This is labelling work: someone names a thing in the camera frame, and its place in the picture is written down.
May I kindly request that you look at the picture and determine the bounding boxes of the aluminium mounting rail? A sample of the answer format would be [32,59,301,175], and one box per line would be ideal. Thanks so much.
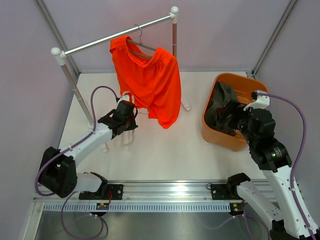
[32,181,283,203]

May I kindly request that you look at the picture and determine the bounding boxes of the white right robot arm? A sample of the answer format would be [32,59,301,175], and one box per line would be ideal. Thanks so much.
[221,101,320,240]

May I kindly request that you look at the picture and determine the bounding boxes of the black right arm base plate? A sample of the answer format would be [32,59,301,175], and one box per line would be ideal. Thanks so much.
[210,183,240,200]

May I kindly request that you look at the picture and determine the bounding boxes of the silver white clothes rack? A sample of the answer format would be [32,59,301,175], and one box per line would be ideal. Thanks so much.
[50,6,191,153]

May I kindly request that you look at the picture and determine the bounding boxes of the orange plastic basket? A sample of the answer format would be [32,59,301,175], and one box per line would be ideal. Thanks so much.
[201,73,269,152]

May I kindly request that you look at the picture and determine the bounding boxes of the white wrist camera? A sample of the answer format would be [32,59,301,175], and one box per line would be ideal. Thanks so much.
[243,90,270,111]
[116,91,135,104]

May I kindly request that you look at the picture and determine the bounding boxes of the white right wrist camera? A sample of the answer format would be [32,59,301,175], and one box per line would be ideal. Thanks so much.
[243,90,270,111]

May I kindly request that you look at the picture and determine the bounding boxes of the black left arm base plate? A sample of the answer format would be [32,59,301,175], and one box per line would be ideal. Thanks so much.
[78,183,124,200]

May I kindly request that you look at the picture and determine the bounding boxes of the orange shorts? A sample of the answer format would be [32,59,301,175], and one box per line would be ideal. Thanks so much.
[109,35,182,129]

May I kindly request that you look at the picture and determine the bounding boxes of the dark green shorts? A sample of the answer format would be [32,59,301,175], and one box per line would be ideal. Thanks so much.
[204,82,238,137]

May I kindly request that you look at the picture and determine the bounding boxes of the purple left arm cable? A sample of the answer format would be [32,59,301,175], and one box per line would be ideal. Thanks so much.
[34,85,121,240]

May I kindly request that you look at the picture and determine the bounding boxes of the grey metal hanger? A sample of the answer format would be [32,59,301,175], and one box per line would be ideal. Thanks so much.
[126,24,156,60]

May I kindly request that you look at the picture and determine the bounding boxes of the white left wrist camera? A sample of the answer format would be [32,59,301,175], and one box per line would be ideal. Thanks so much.
[116,91,135,104]

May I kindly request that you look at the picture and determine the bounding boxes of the white slotted cable duct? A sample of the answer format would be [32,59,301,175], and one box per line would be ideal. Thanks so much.
[43,202,231,213]

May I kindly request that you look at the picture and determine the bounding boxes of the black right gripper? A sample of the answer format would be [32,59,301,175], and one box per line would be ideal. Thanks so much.
[215,99,257,146]

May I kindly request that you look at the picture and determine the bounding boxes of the white plastic hanger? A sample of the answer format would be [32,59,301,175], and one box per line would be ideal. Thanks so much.
[119,91,148,148]

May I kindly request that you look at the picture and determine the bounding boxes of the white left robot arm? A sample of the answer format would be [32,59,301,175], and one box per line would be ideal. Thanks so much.
[35,100,137,200]

